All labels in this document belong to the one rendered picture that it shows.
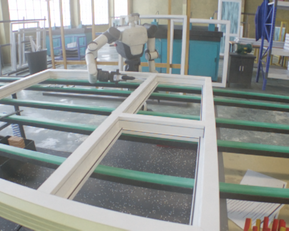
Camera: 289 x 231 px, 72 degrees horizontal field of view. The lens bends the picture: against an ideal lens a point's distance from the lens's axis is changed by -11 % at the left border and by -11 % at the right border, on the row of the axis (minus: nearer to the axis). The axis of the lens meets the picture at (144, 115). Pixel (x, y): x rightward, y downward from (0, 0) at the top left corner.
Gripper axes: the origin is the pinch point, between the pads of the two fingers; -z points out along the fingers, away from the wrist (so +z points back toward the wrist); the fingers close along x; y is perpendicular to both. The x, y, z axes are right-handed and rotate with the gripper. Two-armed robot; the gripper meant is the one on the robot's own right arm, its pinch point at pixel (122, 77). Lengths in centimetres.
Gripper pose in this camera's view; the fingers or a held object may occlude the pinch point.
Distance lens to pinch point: 172.1
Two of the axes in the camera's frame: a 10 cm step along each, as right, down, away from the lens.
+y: -1.1, -0.9, 9.9
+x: 0.8, -9.9, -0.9
